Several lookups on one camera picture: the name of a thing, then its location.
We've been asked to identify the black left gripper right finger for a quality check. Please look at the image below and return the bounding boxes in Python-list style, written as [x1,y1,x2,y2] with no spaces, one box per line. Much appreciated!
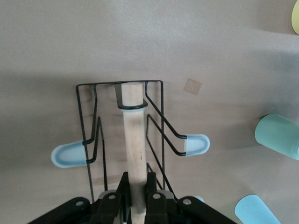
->
[144,172,234,224]

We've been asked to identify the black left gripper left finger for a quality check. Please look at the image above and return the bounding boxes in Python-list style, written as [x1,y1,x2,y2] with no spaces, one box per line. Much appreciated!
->
[28,172,131,224]

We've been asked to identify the black wire cup holder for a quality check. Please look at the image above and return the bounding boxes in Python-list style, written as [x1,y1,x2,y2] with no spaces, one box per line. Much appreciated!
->
[50,80,210,224]

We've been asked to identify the mint green plastic cup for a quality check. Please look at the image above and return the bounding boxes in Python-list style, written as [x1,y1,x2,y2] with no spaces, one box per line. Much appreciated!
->
[254,113,299,161]

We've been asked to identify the yellow plastic cup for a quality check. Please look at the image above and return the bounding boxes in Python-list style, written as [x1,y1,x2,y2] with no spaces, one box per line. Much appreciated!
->
[291,0,299,35]

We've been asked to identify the light blue plastic cup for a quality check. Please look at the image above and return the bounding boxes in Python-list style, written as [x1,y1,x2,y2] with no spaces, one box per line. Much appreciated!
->
[234,194,280,224]

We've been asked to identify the brown tape patch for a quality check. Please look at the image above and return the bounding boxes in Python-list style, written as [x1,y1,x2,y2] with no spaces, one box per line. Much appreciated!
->
[183,78,203,96]

